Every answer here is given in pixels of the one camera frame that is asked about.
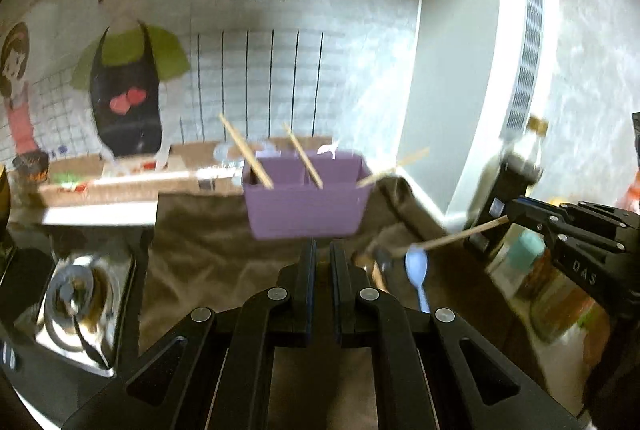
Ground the cartoon wall poster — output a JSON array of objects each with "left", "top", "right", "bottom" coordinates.
[{"left": 0, "top": 0, "right": 427, "bottom": 212}]

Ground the purple utensil holder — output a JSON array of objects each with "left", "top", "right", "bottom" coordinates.
[{"left": 241, "top": 149, "right": 374, "bottom": 241}]

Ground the orange bottle in plastic wrap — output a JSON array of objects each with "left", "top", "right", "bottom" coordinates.
[{"left": 613, "top": 169, "right": 640, "bottom": 216}]

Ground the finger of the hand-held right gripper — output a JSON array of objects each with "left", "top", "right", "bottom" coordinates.
[
  {"left": 519, "top": 219, "right": 626, "bottom": 261},
  {"left": 507, "top": 195, "right": 640, "bottom": 236}
]

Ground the gas stove burner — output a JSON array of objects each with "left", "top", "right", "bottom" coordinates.
[{"left": 0, "top": 230, "right": 139, "bottom": 412}]

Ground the clear plastic container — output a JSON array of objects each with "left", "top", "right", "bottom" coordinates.
[{"left": 212, "top": 139, "right": 277, "bottom": 167}]

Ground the dark soy sauce bottle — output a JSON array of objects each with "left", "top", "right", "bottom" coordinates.
[{"left": 479, "top": 114, "right": 549, "bottom": 262}]

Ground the light blue plastic spoon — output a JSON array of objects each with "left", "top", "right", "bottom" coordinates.
[{"left": 403, "top": 245, "right": 432, "bottom": 314}]

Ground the wooden spoon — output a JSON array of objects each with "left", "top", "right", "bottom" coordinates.
[{"left": 351, "top": 251, "right": 381, "bottom": 292}]

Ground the shaker with mint lid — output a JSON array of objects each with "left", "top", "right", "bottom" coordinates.
[{"left": 487, "top": 227, "right": 547, "bottom": 302}]

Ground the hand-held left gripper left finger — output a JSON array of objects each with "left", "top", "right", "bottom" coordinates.
[{"left": 60, "top": 237, "right": 319, "bottom": 430}]

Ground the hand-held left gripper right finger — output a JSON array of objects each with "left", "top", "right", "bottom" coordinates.
[{"left": 329, "top": 239, "right": 582, "bottom": 430}]

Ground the brown cloth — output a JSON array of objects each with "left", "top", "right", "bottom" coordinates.
[{"left": 135, "top": 177, "right": 576, "bottom": 430}]

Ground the white vented column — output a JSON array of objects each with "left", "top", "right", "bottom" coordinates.
[{"left": 394, "top": 0, "right": 559, "bottom": 232}]

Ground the wooden chopstick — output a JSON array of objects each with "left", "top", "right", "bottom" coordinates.
[
  {"left": 219, "top": 113, "right": 274, "bottom": 189},
  {"left": 283, "top": 123, "right": 324, "bottom": 189},
  {"left": 389, "top": 217, "right": 510, "bottom": 257},
  {"left": 356, "top": 148, "right": 431, "bottom": 187}
]

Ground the black spoon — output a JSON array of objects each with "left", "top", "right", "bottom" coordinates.
[{"left": 373, "top": 247, "right": 399, "bottom": 292}]

